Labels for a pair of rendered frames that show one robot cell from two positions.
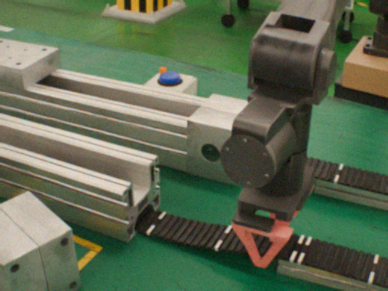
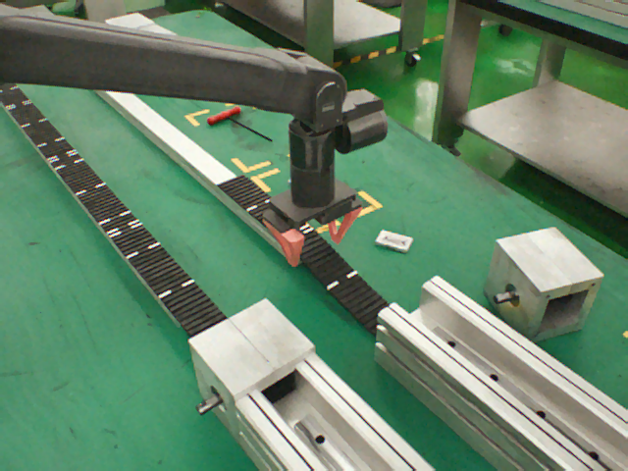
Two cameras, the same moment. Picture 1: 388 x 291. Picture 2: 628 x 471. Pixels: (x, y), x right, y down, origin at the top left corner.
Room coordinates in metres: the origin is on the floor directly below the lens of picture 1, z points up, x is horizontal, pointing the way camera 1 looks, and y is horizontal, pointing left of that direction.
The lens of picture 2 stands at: (1.06, 0.25, 1.34)
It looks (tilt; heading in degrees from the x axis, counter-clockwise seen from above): 39 degrees down; 210
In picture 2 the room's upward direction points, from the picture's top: straight up
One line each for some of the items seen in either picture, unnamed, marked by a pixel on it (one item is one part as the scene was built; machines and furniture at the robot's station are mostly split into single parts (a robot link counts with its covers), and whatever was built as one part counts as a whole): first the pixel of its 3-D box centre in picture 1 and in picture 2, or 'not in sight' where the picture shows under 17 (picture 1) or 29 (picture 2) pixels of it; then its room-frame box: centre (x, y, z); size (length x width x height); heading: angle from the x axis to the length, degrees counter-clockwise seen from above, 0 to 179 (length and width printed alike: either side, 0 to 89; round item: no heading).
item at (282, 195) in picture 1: (280, 169); (312, 183); (0.53, -0.07, 0.92); 0.10 x 0.07 x 0.07; 159
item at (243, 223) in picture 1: (267, 230); (328, 220); (0.50, -0.06, 0.85); 0.07 x 0.07 x 0.09; 69
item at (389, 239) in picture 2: not in sight; (393, 241); (0.42, 0.01, 0.78); 0.05 x 0.03 x 0.01; 95
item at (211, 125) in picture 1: (229, 135); (245, 377); (0.77, -0.01, 0.83); 0.12 x 0.09 x 0.10; 159
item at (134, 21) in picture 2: not in sight; (128, 41); (0.07, -0.88, 0.83); 0.11 x 0.10 x 0.10; 159
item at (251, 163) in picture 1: (275, 109); (337, 109); (0.49, -0.05, 1.02); 0.12 x 0.09 x 0.12; 153
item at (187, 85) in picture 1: (167, 97); not in sight; (0.93, 0.10, 0.81); 0.10 x 0.08 x 0.06; 159
